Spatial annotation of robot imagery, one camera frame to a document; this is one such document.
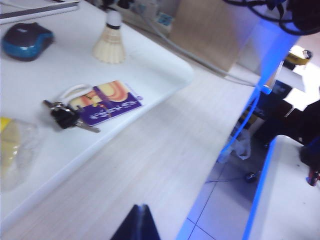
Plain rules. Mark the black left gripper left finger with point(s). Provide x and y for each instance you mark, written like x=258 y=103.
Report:
x=135 y=225

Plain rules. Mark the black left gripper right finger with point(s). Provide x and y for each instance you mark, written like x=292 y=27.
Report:
x=150 y=227

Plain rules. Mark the white feather shuttlecock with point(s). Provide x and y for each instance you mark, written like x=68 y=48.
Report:
x=110 y=45

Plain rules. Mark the white robot base platform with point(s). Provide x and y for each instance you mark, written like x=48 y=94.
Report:
x=282 y=200

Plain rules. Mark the black caster wheel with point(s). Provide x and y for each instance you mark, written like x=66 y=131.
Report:
x=250 y=177

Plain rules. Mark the white plastic bag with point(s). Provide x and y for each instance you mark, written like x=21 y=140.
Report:
x=243 y=147

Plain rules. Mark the bunch of keys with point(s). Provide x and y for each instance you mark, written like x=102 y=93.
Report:
x=63 y=117

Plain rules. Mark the clear bottle yellow label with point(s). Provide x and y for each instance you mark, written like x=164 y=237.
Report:
x=15 y=150

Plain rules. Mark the white desk riser shelf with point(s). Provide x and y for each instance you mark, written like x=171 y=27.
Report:
x=137 y=62

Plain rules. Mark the beige wooden board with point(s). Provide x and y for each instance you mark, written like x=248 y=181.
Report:
x=210 y=32

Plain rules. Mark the white power strip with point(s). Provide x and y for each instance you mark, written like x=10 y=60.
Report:
x=162 y=18

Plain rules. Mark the blue black computer mouse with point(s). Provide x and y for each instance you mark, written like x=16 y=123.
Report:
x=22 y=42

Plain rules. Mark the yellow black tape roll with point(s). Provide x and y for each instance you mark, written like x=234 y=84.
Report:
x=293 y=58

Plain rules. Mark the silver monitor stand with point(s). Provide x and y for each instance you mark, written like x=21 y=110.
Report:
x=37 y=10

